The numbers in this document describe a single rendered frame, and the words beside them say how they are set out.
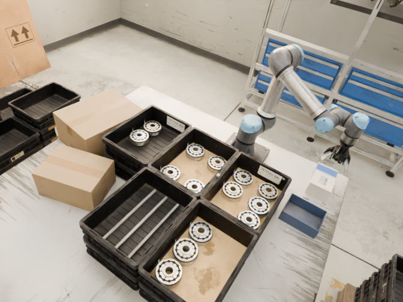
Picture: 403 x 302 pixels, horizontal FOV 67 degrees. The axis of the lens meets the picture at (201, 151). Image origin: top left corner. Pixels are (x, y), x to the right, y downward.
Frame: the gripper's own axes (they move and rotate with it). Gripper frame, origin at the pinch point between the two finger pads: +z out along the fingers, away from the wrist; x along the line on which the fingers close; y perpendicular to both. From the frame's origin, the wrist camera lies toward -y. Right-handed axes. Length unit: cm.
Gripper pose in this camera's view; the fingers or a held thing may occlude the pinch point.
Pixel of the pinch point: (331, 165)
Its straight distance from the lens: 182.8
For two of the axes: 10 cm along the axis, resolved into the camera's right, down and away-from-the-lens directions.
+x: 8.6, 4.3, -2.8
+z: -1.3, 7.2, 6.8
